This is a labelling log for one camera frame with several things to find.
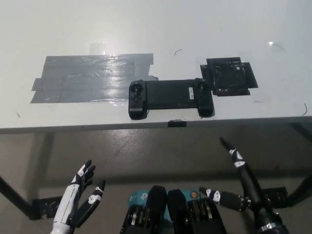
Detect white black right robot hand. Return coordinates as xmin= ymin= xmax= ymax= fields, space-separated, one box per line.
xmin=198 ymin=137 xmax=269 ymax=213

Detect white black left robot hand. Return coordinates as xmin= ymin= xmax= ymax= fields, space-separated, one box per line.
xmin=53 ymin=159 xmax=106 ymax=228

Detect black robot torso blocks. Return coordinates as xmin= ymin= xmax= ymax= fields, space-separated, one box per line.
xmin=119 ymin=185 xmax=221 ymax=234

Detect black mobile game controller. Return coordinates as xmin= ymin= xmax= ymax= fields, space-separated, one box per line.
xmin=128 ymin=78 xmax=215 ymax=120

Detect black metal table leg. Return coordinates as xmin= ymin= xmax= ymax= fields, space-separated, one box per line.
xmin=287 ymin=169 xmax=312 ymax=209
xmin=0 ymin=175 xmax=34 ymax=220

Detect teal router box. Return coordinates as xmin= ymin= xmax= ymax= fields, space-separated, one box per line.
xmin=127 ymin=189 xmax=203 ymax=221

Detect small black tape strip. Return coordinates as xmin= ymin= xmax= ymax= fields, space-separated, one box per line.
xmin=167 ymin=119 xmax=188 ymax=128

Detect square black tape patch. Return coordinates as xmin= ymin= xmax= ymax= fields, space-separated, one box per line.
xmin=199 ymin=57 xmax=259 ymax=97

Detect large grey duct tape patch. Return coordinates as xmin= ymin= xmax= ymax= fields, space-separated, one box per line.
xmin=29 ymin=53 xmax=159 ymax=104

